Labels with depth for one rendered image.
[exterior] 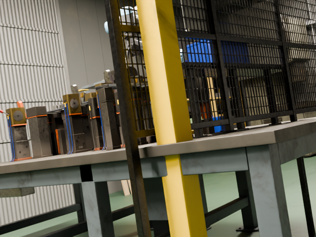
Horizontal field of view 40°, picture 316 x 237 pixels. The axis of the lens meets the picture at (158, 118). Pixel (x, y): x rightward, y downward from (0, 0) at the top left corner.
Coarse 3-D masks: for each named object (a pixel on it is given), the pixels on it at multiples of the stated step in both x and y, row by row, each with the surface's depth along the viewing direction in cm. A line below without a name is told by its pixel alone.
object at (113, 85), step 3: (105, 84) 200; (108, 84) 201; (111, 84) 201; (114, 84) 202; (129, 84) 209; (132, 84) 210; (138, 84) 213; (141, 84) 215; (147, 84) 218; (96, 87) 207; (99, 87) 208; (102, 87) 210; (114, 87) 215
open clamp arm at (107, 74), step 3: (105, 72) 234; (108, 72) 233; (105, 75) 234; (108, 75) 233; (111, 75) 234; (105, 78) 235; (108, 78) 233; (111, 78) 234; (108, 81) 234; (111, 81) 233; (114, 90) 234
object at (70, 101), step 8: (64, 96) 255; (72, 96) 255; (64, 104) 254; (72, 104) 255; (80, 104) 259; (64, 112) 256; (72, 112) 254; (80, 112) 258; (72, 120) 254; (80, 120) 258; (72, 128) 253; (80, 128) 257; (72, 136) 253; (80, 136) 256; (72, 144) 252; (80, 144) 255; (72, 152) 254
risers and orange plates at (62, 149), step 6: (54, 120) 295; (60, 120) 297; (54, 126) 295; (60, 126) 297; (54, 132) 296; (60, 132) 289; (54, 138) 296; (60, 138) 289; (60, 144) 290; (60, 150) 290; (66, 150) 290
